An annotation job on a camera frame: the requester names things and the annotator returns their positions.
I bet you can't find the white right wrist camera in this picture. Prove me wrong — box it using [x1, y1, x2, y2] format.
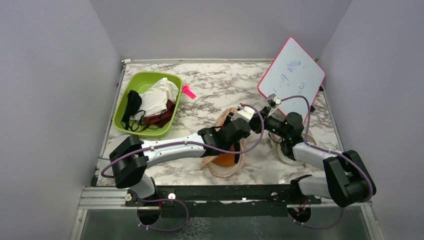
[266, 93, 281, 108]

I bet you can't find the peach patterned mesh laundry bag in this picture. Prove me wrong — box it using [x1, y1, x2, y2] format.
[200, 107, 246, 178]

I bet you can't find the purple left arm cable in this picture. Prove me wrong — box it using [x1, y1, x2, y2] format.
[100, 104, 266, 180]

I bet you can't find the white cloth garment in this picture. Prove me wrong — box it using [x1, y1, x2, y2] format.
[138, 77, 179, 117]

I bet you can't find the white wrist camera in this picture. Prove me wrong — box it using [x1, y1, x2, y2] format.
[231, 104, 256, 123]
[266, 93, 281, 108]

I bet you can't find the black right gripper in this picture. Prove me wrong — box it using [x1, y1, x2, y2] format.
[249, 106, 289, 139]

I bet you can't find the dark red bra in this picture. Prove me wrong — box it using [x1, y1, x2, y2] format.
[142, 99, 176, 131]

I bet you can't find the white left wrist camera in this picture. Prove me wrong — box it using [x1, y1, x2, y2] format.
[231, 104, 256, 123]

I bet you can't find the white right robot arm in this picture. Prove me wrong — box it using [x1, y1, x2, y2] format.
[249, 107, 377, 208]

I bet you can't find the pink framed whiteboard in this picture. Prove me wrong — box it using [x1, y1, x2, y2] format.
[257, 36, 326, 122]

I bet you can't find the black bra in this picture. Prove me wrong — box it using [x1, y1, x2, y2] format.
[120, 90, 146, 132]

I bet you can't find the orange bra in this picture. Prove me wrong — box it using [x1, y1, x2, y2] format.
[212, 153, 240, 168]

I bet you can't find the pink plastic clip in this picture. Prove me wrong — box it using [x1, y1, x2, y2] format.
[181, 84, 197, 100]

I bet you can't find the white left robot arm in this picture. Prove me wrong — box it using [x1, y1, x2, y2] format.
[107, 117, 251, 206]

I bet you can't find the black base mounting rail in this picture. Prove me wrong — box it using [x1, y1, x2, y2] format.
[124, 184, 321, 218]

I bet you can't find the green plastic basket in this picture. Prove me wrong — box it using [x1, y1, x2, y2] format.
[111, 71, 183, 138]

